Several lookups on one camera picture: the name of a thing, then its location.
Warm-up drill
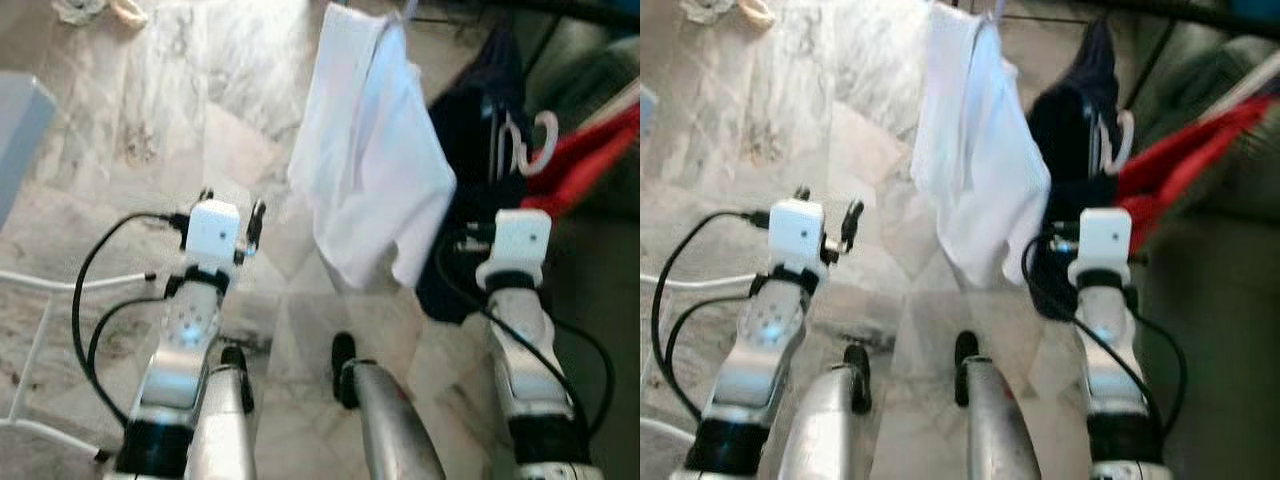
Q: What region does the white plastic hanger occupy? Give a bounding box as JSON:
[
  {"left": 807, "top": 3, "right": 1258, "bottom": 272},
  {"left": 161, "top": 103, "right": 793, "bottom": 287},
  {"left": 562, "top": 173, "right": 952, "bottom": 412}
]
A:
[
  {"left": 1095, "top": 108, "right": 1137, "bottom": 179},
  {"left": 488, "top": 105, "right": 561, "bottom": 183}
]

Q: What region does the dark knit garment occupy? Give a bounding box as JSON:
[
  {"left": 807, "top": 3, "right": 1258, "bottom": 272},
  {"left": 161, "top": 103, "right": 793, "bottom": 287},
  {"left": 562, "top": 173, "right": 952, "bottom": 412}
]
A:
[
  {"left": 1025, "top": 15, "right": 1126, "bottom": 323},
  {"left": 413, "top": 28, "right": 533, "bottom": 326}
]

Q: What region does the white garment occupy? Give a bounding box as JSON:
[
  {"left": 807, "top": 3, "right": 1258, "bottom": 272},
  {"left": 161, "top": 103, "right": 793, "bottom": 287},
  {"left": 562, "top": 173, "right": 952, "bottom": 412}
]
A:
[
  {"left": 908, "top": 3, "right": 1054, "bottom": 291},
  {"left": 287, "top": 3, "right": 458, "bottom": 292}
]

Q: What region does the green sofa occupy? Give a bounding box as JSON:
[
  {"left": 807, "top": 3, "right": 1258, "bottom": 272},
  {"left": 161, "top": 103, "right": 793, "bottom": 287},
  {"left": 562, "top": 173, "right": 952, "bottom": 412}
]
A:
[
  {"left": 520, "top": 18, "right": 641, "bottom": 480},
  {"left": 1120, "top": 20, "right": 1280, "bottom": 480}
]

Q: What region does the red garment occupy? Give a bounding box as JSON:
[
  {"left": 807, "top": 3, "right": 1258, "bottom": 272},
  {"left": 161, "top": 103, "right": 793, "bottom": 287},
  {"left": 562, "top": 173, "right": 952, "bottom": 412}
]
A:
[
  {"left": 1115, "top": 95, "right": 1280, "bottom": 251},
  {"left": 520, "top": 100, "right": 641, "bottom": 221}
]

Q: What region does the silver robot left leg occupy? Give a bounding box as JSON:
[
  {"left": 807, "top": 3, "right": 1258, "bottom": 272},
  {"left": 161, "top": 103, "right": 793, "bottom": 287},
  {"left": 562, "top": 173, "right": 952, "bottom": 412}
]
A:
[
  {"left": 190, "top": 345, "right": 258, "bottom": 480},
  {"left": 775, "top": 343, "right": 873, "bottom": 480}
]

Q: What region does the silver robot leg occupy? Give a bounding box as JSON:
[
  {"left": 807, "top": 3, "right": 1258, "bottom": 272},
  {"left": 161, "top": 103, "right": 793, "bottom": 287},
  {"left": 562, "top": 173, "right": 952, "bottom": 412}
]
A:
[
  {"left": 953, "top": 330, "right": 1051, "bottom": 480},
  {"left": 190, "top": 345, "right": 258, "bottom": 480},
  {"left": 775, "top": 343, "right": 873, "bottom": 480},
  {"left": 331, "top": 332, "right": 448, "bottom": 480}
]

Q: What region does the silver robot right leg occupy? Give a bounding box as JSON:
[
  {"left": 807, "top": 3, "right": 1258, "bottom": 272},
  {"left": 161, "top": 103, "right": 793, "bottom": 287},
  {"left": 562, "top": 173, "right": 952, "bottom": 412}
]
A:
[
  {"left": 953, "top": 330, "right": 1051, "bottom": 480},
  {"left": 331, "top": 332, "right": 448, "bottom": 480}
]

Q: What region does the clear plastic bag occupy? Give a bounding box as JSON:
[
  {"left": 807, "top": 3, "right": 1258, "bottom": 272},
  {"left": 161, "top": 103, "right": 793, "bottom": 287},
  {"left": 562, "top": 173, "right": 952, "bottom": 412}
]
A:
[
  {"left": 50, "top": 0, "right": 108, "bottom": 26},
  {"left": 680, "top": 0, "right": 736, "bottom": 26}
]

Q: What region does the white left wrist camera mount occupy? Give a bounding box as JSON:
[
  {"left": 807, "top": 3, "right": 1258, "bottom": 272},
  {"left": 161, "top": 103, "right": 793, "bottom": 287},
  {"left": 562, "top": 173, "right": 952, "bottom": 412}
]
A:
[
  {"left": 767, "top": 199, "right": 827, "bottom": 279},
  {"left": 184, "top": 199, "right": 244, "bottom": 279}
]

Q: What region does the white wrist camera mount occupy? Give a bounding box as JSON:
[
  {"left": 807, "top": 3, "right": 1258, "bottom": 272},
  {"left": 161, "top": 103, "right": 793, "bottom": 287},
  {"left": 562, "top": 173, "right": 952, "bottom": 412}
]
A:
[
  {"left": 476, "top": 208, "right": 554, "bottom": 291},
  {"left": 767, "top": 199, "right": 827, "bottom": 279},
  {"left": 184, "top": 199, "right": 244, "bottom": 279},
  {"left": 1068, "top": 207, "right": 1134, "bottom": 291}
]

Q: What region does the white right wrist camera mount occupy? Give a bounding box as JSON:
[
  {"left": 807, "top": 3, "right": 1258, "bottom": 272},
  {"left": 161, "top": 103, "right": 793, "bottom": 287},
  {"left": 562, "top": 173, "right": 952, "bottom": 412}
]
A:
[
  {"left": 476, "top": 208, "right": 554, "bottom": 291},
  {"left": 1068, "top": 207, "right": 1134, "bottom": 291}
]

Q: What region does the black left wrist camera cable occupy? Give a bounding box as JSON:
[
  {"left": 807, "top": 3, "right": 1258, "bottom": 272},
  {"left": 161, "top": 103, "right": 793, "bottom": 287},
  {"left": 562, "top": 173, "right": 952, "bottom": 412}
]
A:
[
  {"left": 71, "top": 210, "right": 193, "bottom": 431},
  {"left": 651, "top": 210, "right": 773, "bottom": 426}
]

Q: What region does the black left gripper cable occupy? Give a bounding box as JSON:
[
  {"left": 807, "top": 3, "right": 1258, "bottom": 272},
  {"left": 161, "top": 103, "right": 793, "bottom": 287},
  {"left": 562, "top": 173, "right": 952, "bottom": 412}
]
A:
[
  {"left": 87, "top": 288, "right": 186, "bottom": 401},
  {"left": 665, "top": 288, "right": 766, "bottom": 396}
]

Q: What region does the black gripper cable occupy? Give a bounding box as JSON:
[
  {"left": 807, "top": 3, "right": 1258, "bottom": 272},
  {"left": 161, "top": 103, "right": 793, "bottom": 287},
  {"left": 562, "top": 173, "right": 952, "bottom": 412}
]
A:
[
  {"left": 545, "top": 315, "right": 617, "bottom": 439},
  {"left": 1130, "top": 310, "right": 1190, "bottom": 431},
  {"left": 665, "top": 288, "right": 766, "bottom": 396},
  {"left": 87, "top": 288, "right": 186, "bottom": 401}
]

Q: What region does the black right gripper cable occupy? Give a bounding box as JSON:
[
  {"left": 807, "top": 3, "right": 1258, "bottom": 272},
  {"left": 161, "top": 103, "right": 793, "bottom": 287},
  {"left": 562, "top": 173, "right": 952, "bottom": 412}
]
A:
[
  {"left": 545, "top": 315, "right": 617, "bottom": 439},
  {"left": 1130, "top": 310, "right": 1190, "bottom": 431}
]

